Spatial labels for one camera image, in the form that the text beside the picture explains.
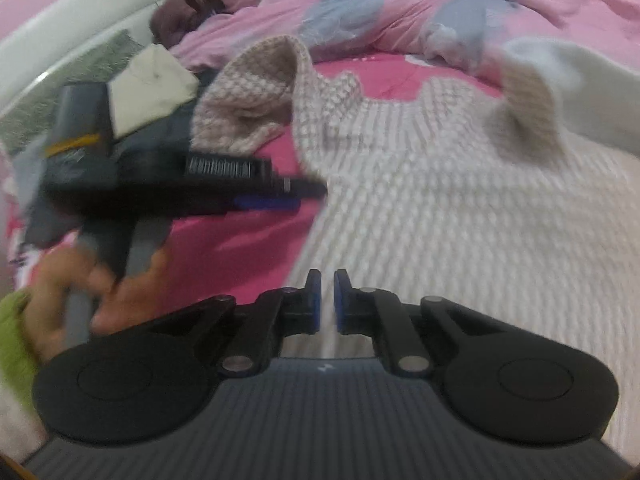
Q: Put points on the grey patterned pillow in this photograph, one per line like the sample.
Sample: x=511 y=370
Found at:
x=50 y=95

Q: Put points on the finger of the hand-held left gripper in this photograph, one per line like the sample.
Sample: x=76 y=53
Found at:
x=265 y=204
x=230 y=170

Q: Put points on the beige garment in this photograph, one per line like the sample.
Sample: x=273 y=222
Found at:
x=150 y=85

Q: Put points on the maroon pillow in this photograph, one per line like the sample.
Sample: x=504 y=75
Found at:
x=180 y=15

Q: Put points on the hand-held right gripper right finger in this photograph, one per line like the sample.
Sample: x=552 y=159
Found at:
x=341 y=310

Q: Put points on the pink and white headboard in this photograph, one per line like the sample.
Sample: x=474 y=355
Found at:
x=75 y=15

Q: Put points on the person's left hand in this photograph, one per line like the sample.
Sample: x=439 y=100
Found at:
x=47 y=295

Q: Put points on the pink floral duvet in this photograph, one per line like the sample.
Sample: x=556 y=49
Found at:
x=400 y=10

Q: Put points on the beige houndstooth coat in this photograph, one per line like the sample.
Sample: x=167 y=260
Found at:
x=450 y=210

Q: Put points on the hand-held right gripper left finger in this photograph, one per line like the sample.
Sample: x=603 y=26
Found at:
x=314 y=305

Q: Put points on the pink floral bed sheet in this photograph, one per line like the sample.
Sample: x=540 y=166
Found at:
x=240 y=240

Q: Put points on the dark grey garment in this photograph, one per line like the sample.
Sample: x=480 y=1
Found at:
x=150 y=145

